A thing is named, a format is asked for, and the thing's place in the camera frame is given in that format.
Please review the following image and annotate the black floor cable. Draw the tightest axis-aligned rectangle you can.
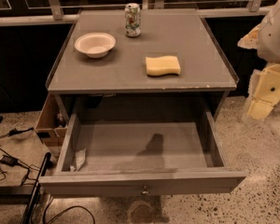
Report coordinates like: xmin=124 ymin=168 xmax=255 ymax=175
xmin=41 ymin=196 xmax=96 ymax=224

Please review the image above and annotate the cardboard box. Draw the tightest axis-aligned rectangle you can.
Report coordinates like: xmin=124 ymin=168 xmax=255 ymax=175
xmin=35 ymin=94 xmax=67 ymax=147

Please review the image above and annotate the grey cabinet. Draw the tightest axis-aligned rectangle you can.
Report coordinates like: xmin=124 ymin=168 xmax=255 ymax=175
xmin=45 ymin=7 xmax=240 ymax=123

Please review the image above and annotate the black power adapter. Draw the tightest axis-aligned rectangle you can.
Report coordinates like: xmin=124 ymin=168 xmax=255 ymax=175
xmin=0 ymin=155 xmax=18 ymax=167

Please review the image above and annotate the metal railing frame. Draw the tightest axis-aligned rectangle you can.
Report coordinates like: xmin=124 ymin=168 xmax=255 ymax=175
xmin=0 ymin=0 xmax=280 ymax=28

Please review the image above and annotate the yellow sponge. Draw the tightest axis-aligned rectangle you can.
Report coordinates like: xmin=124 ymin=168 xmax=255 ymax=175
xmin=146 ymin=56 xmax=181 ymax=77

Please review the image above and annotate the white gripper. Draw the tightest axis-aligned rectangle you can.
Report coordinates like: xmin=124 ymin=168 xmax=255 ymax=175
xmin=237 ymin=24 xmax=280 ymax=120

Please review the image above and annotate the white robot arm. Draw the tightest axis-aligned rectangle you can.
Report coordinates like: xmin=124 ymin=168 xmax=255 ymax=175
xmin=237 ymin=0 xmax=280 ymax=120

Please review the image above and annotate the green white soda can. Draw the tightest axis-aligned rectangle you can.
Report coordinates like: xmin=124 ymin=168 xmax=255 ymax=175
xmin=124 ymin=3 xmax=141 ymax=37

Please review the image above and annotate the white bowl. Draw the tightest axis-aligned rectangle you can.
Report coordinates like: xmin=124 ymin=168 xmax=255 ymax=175
xmin=75 ymin=33 xmax=116 ymax=59

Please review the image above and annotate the open grey top drawer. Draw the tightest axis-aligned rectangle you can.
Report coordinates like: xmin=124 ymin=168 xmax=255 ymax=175
xmin=40 ymin=112 xmax=245 ymax=198

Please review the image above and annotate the black pole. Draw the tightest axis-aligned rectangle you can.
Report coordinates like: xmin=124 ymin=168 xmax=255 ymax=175
xmin=21 ymin=152 xmax=51 ymax=224

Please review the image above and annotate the crumpled paper scrap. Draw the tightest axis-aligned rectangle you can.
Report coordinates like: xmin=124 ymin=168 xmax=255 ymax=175
xmin=70 ymin=149 xmax=86 ymax=172

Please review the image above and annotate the metal drawer knob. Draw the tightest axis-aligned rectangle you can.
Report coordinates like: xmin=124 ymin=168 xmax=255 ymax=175
xmin=141 ymin=186 xmax=150 ymax=196

